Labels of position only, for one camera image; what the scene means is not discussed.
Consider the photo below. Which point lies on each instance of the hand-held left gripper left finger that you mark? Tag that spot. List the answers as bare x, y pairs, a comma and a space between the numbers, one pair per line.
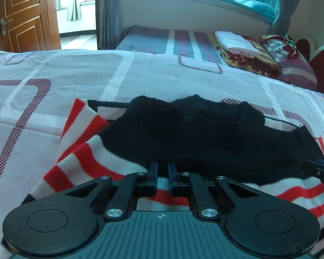
154, 171

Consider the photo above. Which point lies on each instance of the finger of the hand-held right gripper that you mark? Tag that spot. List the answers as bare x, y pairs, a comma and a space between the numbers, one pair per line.
317, 168

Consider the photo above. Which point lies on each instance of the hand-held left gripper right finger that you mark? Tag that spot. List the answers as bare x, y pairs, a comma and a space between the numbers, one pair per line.
170, 172

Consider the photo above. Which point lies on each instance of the striped knit sweater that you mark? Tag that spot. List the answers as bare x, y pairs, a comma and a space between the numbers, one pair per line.
205, 140

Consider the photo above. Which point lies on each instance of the red white headboard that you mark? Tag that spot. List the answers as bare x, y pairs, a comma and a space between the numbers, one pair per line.
322, 70

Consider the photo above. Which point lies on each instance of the striped pillow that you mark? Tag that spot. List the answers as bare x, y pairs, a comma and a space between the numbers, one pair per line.
294, 70

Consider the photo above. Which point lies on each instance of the bed with patterned sheet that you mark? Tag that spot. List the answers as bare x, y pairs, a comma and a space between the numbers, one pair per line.
70, 86

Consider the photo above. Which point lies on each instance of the colourful tasselled ornament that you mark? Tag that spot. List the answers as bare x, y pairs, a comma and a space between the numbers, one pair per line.
290, 45

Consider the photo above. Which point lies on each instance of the red yellow folded blanket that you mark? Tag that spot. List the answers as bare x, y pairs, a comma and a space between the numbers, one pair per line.
248, 62

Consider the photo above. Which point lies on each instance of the bed with striped sheet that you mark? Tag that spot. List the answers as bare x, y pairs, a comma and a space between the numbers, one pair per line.
156, 40

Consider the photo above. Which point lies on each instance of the white folded cloth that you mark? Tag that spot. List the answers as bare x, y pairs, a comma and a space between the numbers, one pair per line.
236, 43

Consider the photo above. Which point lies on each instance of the grey blue curtain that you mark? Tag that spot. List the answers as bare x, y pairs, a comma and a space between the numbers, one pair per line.
108, 16
284, 8

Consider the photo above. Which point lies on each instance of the teal cushion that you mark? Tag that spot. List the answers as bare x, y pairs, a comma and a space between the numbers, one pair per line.
256, 8

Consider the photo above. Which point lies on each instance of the white sheer curtain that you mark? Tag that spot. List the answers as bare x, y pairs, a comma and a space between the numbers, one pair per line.
73, 4

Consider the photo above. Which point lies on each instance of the brown wooden door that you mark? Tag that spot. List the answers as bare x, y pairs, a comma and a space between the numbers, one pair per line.
27, 13

